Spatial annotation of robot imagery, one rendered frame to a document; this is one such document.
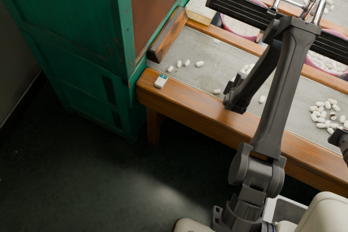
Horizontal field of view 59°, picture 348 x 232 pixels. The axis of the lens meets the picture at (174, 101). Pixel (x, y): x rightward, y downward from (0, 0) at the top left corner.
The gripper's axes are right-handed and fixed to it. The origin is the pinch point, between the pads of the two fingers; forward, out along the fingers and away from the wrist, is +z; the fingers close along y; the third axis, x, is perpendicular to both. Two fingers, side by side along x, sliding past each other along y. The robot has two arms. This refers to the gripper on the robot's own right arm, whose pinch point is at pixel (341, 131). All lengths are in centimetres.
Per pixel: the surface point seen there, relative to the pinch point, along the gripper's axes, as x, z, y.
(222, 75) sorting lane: 3, 15, 51
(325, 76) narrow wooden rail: -12.4, 29.3, 8.3
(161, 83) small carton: 12, -3, 72
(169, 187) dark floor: 86, 31, 53
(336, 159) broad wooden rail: 11.6, 0.9, -5.1
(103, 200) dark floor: 102, 12, 85
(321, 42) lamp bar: -27.4, -2.2, 22.9
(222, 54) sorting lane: -4, 23, 55
